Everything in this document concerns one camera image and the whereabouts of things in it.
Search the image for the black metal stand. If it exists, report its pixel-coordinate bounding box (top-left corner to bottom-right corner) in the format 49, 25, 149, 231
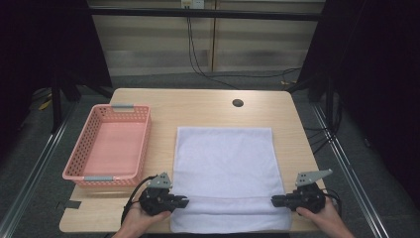
51, 77, 64, 134

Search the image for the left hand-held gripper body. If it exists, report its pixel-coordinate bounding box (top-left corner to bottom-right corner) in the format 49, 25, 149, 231
138, 172, 176, 217

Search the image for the person's left hand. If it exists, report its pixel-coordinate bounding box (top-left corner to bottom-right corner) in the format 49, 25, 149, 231
120, 201, 172, 236

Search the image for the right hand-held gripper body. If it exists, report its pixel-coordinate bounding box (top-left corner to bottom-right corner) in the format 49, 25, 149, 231
286, 169, 334, 214

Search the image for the black tape strip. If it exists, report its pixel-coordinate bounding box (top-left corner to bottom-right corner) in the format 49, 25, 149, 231
63, 199, 82, 210

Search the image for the black horizontal metal bar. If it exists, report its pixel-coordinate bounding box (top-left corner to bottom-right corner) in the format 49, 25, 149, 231
88, 7, 326, 22

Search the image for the pale lilac printed towel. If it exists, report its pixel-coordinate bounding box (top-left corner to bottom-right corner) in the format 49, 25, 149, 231
169, 126, 293, 234

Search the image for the black curtain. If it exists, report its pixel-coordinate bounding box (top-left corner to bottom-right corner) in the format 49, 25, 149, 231
0, 0, 113, 147
296, 0, 420, 199

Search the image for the person's right hand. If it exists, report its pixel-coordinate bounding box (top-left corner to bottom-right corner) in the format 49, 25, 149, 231
295, 197, 345, 232

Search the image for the hand-held gripper black cable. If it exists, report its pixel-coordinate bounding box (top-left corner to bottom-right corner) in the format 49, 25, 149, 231
120, 175, 157, 226
321, 187, 343, 214

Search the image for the left hand-held gripper black cable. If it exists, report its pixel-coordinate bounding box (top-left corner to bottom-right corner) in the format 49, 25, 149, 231
120, 175, 157, 226

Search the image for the right hand-held gripper black cable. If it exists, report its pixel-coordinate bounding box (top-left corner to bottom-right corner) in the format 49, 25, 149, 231
321, 187, 343, 214

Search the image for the white wall socket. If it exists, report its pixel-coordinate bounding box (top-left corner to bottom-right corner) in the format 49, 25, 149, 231
180, 0, 206, 10

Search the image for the pink perforated plastic basket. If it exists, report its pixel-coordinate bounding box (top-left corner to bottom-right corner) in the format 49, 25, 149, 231
62, 104, 153, 188

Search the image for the black hanging wall cable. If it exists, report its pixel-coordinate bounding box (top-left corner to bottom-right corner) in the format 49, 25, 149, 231
186, 16, 240, 90

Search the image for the yellow strip on floor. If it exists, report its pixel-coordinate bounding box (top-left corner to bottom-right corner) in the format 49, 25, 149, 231
38, 98, 53, 112

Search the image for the bundle of black floor cables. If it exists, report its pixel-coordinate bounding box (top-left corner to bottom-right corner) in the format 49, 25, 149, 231
303, 95, 344, 156

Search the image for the silver metal floor rail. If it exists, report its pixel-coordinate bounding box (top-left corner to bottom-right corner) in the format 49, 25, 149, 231
311, 103, 391, 238
0, 102, 77, 238

